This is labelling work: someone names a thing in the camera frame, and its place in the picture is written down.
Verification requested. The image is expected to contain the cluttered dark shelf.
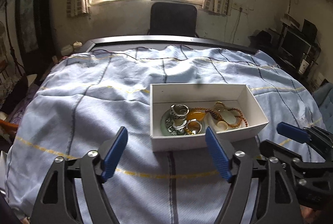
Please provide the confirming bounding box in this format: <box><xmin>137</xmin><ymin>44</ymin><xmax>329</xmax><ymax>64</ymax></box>
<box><xmin>249</xmin><ymin>13</ymin><xmax>321</xmax><ymax>84</ymax></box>

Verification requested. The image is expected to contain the white cardboard box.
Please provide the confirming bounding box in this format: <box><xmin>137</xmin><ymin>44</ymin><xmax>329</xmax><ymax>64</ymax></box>
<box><xmin>150</xmin><ymin>84</ymin><xmax>269</xmax><ymax>152</ymax></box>

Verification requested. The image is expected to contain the white jade bangle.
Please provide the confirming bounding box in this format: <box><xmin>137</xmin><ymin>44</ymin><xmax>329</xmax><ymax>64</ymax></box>
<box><xmin>208</xmin><ymin>108</ymin><xmax>248</xmax><ymax>132</ymax></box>

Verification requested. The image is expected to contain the black office chair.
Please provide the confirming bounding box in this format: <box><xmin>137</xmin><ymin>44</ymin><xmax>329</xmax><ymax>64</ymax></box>
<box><xmin>148</xmin><ymin>2</ymin><xmax>198</xmax><ymax>37</ymax></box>

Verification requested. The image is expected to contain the light blue bed sheet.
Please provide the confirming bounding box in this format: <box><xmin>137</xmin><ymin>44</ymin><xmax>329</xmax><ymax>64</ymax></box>
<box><xmin>5</xmin><ymin>46</ymin><xmax>324</xmax><ymax>223</ymax></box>

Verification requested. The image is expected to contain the amber oval pendant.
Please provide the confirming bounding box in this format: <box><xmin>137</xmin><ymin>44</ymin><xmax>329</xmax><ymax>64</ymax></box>
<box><xmin>186</xmin><ymin>108</ymin><xmax>206</xmax><ymax>121</ymax></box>

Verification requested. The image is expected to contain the dark framed painting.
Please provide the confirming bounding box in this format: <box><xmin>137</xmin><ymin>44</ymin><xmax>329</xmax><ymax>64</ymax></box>
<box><xmin>15</xmin><ymin>0</ymin><xmax>55</xmax><ymax>73</ymax></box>

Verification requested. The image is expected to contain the amber bead necklace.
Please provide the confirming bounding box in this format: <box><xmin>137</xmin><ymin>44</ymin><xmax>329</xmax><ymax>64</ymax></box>
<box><xmin>198</xmin><ymin>106</ymin><xmax>248</xmax><ymax>129</ymax></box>

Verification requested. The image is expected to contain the dark bed frame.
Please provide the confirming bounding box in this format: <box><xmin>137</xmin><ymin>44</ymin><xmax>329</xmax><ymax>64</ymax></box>
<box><xmin>78</xmin><ymin>35</ymin><xmax>257</xmax><ymax>54</ymax></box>

